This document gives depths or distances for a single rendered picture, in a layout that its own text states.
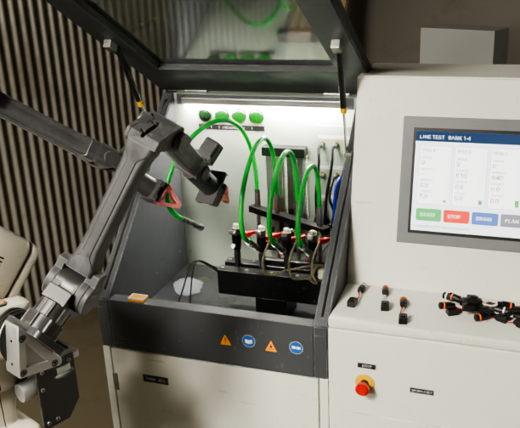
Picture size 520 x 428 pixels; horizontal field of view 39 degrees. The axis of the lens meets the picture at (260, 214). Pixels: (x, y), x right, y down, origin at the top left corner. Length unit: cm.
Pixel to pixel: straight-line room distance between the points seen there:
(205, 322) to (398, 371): 55
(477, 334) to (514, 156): 48
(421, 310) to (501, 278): 24
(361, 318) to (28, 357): 85
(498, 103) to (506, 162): 16
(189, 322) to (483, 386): 81
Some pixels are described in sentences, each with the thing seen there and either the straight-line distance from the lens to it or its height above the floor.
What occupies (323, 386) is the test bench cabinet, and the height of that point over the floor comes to 77.
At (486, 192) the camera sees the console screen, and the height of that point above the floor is 126.
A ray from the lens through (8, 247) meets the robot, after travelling 164.
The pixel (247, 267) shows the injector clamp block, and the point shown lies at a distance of 229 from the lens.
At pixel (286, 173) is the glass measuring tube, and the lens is 241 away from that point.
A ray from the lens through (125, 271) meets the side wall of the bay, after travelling 229.
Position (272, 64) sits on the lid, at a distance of 220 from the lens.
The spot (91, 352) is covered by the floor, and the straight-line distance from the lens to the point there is 388.
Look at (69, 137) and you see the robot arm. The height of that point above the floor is 145.
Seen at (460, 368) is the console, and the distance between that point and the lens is 196.
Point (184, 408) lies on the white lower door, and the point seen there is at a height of 62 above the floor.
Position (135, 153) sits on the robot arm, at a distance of 150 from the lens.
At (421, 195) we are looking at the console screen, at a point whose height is 124.
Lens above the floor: 191
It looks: 20 degrees down
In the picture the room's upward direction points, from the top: 3 degrees counter-clockwise
